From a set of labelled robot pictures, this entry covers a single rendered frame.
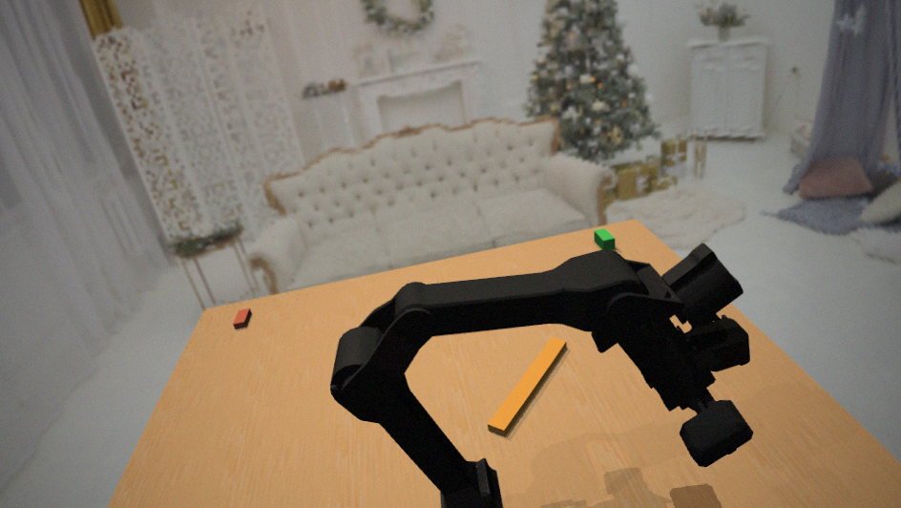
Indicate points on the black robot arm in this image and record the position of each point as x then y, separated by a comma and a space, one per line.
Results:
620, 301

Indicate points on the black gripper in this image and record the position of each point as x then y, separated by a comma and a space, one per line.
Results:
718, 429

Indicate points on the small orange-red block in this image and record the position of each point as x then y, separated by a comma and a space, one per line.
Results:
242, 318

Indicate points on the small green block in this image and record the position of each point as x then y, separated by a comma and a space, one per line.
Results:
604, 239

